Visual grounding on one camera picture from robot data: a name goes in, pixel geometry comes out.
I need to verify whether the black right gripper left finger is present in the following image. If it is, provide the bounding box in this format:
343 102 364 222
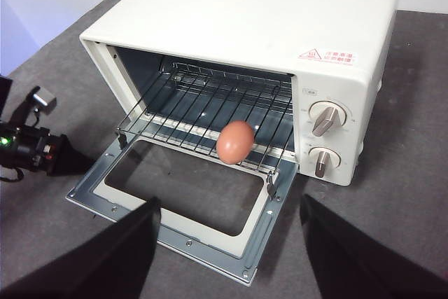
0 196 162 299

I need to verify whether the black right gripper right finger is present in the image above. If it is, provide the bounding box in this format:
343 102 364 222
300 193 448 299

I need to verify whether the beige oven temperature knob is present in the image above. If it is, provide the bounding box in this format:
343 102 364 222
310 100 348 138

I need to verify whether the black wire oven rack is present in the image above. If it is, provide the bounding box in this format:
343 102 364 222
117 61 295 174

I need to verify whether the black cable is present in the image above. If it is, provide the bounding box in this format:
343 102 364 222
0 167 25 183

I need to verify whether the cream toaster oven body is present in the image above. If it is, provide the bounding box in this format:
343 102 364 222
78 0 403 188

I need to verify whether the glass oven door with handle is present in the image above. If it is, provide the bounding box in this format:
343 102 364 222
65 133 292 285

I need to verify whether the brown egg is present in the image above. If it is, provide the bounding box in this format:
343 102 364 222
216 120 255 165

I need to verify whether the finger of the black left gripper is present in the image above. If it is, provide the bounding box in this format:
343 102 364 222
51 133 96 178

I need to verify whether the pale grey camera box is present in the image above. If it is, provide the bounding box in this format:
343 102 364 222
30 85 58 116

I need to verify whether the beige oven timer knob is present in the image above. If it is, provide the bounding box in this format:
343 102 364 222
309 146 342 179

